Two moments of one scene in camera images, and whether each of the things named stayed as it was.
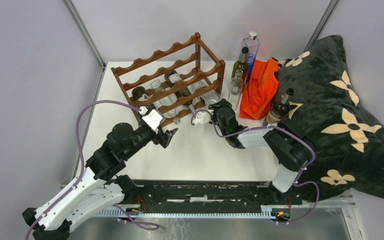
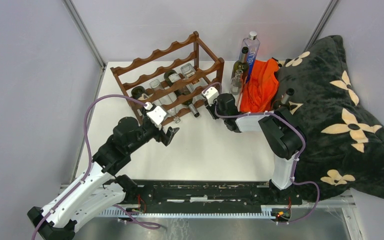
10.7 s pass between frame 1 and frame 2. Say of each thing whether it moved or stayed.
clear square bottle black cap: moved
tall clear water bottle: stayed
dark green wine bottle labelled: stayed
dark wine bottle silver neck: stayed
